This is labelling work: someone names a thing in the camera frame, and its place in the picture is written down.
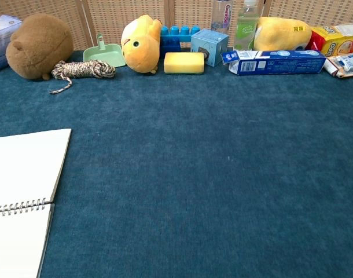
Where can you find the white spiral notebook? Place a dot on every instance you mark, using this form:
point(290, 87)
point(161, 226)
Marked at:
point(20, 162)

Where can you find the teal table cloth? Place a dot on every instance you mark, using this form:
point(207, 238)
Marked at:
point(222, 173)

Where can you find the yellow sponge with green base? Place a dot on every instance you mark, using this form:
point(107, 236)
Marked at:
point(183, 62)

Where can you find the orange white-faced plush toy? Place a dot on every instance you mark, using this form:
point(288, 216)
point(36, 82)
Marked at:
point(141, 49)

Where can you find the light blue cube box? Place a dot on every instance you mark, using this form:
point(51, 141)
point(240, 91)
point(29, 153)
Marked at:
point(208, 43)

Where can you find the blue building block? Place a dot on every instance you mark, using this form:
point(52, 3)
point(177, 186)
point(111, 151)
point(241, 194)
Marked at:
point(176, 33)

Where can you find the green plastic dustpan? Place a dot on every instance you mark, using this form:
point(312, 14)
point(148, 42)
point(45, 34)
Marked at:
point(107, 53)

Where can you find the blue toothpaste box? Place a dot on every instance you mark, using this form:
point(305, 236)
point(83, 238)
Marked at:
point(280, 62)

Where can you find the clear bottle purple label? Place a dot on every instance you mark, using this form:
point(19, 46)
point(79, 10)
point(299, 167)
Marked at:
point(221, 17)

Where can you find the clear bottle green label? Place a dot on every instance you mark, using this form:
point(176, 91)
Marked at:
point(246, 29)

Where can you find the woven folding screen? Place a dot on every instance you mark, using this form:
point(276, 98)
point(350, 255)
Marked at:
point(121, 14)

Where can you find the yellow plush toy with tag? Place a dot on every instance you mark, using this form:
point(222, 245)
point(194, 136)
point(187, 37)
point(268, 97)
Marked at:
point(280, 34)

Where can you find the brown plush toy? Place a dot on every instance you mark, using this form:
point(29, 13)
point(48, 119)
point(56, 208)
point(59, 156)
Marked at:
point(37, 46)

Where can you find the opened white toothpaste carton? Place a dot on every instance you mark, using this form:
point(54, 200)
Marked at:
point(330, 68)

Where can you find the yellow red snack box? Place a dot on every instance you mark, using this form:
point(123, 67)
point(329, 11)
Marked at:
point(332, 43)

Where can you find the white blue toothpaste tube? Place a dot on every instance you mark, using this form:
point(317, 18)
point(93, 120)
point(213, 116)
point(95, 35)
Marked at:
point(351, 62)

